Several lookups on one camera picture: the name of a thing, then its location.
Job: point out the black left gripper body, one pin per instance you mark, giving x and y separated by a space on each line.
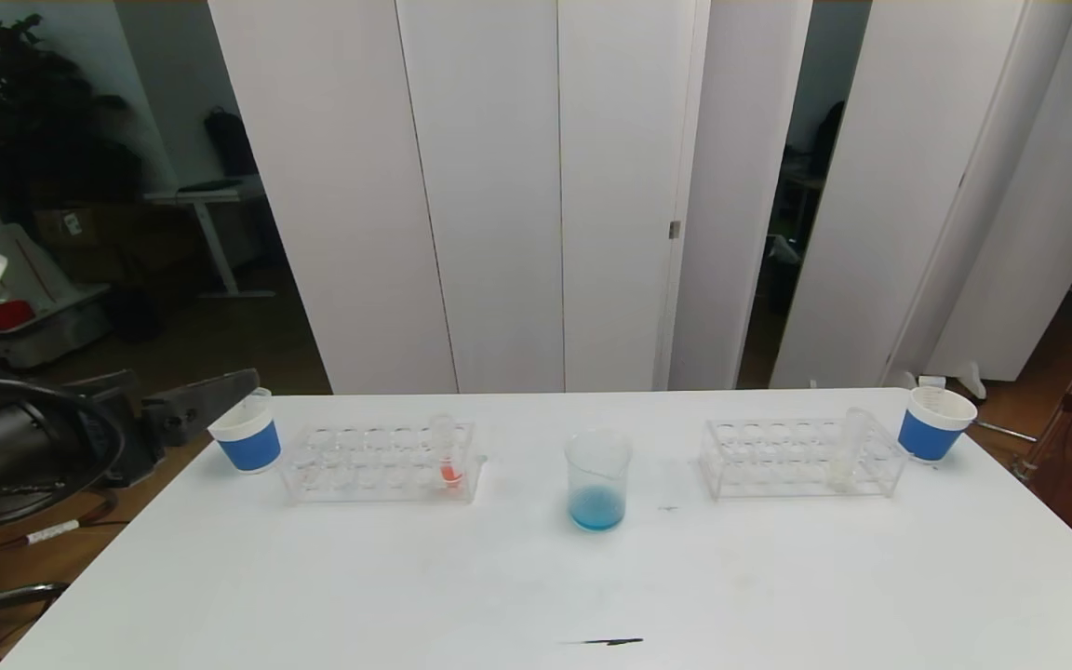
138 430

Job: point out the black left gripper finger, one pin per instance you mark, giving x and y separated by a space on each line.
192 409

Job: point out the test tube with blue pigment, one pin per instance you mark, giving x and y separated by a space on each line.
262 402

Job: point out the test tube with red pigment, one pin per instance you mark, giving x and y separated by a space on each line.
450 472
929 382

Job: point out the clear acrylic test tube rack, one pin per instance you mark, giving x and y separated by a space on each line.
387 467
787 461

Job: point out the clear glass beaker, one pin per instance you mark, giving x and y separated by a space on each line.
597 507

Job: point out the test tube with yellow pigment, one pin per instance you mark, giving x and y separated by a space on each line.
841 470

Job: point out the blue and white paper cup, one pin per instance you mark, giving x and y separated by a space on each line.
252 448
927 435

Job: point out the white wheeled machine base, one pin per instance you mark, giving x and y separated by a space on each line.
52 321

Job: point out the grey metal chair leg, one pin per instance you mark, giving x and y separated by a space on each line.
33 591

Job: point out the brown cardboard box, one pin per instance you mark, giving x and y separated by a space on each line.
94 237

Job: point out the white office desk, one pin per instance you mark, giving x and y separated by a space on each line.
210 195

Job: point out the white partition panel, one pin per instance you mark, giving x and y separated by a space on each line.
1038 233
624 186
331 186
890 186
489 186
731 186

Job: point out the black backpack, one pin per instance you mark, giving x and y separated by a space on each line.
231 144

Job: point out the dark green potted plant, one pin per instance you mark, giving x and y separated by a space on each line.
33 121

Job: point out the white partition foot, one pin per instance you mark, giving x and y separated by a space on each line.
969 380
902 380

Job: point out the grey metal floor rod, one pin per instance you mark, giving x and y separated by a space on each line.
1001 430

